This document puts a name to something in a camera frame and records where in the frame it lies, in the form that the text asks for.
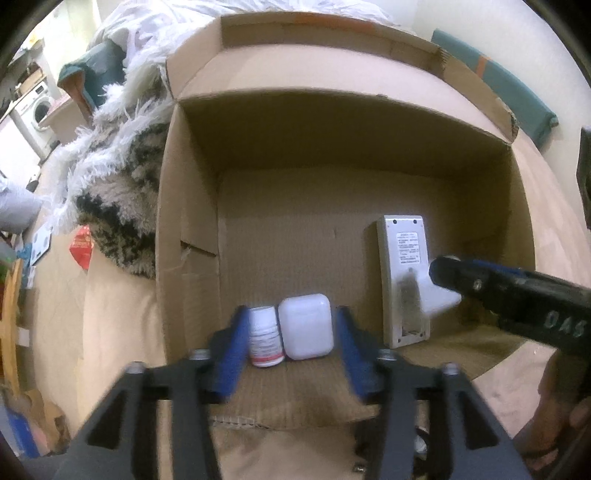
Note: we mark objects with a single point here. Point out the wooden chair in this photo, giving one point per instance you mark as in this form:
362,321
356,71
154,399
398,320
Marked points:
9,330

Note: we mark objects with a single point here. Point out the beige bed cover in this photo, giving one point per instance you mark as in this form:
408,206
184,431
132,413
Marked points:
120,345

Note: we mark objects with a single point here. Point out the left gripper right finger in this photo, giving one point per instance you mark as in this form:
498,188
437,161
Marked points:
432,422

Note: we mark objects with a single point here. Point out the white power adapter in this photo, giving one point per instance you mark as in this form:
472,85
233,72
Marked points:
431,299

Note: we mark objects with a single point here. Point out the white pill bottle red label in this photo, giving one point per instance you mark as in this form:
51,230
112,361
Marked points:
265,345

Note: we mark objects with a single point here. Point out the white earbuds case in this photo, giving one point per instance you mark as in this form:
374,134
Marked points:
306,326

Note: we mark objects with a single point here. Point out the teal cushion with orange stripe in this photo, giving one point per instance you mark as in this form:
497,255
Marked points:
532,114

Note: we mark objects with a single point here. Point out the white remote control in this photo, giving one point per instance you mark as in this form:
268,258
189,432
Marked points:
404,265

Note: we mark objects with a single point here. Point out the fluffy white black blanket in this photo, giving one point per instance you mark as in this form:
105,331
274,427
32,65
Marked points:
108,178

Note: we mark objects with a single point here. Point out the person right hand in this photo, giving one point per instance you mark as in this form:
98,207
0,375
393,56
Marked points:
564,407

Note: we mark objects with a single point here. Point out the red snack bag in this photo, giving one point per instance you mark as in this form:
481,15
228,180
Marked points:
81,247

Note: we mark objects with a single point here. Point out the teal bag on chair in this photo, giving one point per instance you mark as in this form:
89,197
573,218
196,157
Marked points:
85,80

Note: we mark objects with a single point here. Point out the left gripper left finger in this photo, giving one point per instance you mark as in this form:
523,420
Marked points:
119,441

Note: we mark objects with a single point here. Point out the brown cardboard box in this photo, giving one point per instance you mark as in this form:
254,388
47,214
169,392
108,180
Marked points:
265,73

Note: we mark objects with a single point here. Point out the white washing machine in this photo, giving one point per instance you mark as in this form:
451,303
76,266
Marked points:
28,113

